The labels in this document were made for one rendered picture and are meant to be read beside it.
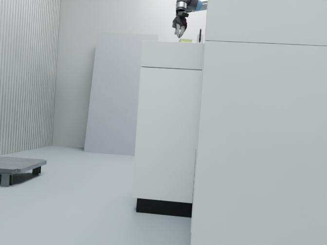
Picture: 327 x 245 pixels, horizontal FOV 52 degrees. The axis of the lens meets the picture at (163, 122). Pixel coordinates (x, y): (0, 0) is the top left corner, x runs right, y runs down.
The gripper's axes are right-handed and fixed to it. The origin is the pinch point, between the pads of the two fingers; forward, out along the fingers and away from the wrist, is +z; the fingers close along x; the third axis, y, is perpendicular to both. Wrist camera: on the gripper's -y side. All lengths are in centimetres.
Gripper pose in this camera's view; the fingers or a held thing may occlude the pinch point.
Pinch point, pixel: (179, 35)
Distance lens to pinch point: 226.3
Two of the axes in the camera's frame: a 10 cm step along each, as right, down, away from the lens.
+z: -1.0, 9.7, -2.4
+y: -3.4, 1.9, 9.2
